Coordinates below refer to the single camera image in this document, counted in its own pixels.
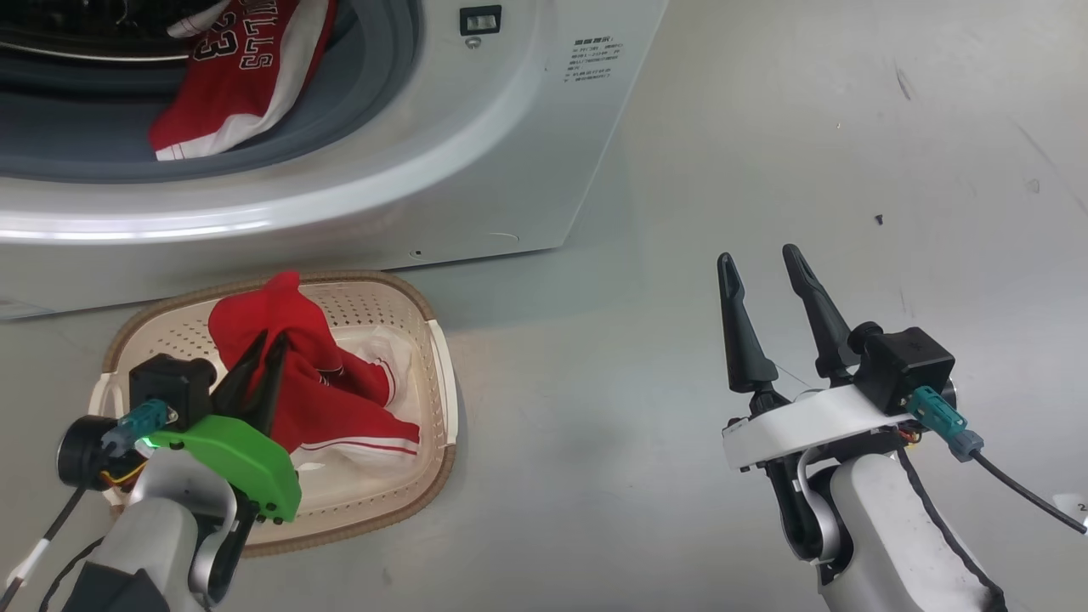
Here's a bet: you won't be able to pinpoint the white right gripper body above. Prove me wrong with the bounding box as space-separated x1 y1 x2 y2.
721 385 917 473

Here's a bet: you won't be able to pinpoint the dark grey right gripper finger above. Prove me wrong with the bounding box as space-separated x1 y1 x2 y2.
717 252 779 394
782 244 859 383

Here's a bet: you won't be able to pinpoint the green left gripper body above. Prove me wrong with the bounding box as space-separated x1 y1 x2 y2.
146 414 303 524

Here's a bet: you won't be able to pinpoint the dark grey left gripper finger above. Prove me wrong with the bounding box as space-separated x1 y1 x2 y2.
246 336 290 436
211 333 269 417

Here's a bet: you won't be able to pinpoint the red shorts with white trim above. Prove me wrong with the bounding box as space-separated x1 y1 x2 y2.
207 272 422 473

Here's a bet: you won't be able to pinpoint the red printed basketball jersey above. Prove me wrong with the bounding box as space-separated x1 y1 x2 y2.
149 0 339 162

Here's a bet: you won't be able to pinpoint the cream basket with brown rim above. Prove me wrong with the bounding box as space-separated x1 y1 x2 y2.
88 270 460 558

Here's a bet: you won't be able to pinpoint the white front-load washing machine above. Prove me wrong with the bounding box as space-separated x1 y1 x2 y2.
0 0 670 320

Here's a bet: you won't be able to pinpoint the left camera cable teal plug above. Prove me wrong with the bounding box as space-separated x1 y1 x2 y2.
0 399 175 612

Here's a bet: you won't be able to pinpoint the camera cable teal plug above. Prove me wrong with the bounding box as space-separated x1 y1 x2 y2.
0 399 175 612
905 385 1088 536

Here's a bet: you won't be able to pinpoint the right camera cable teal plug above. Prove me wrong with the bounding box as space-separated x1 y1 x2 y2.
905 385 1088 536

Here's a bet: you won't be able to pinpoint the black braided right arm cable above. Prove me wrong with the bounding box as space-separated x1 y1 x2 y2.
897 446 1008 612

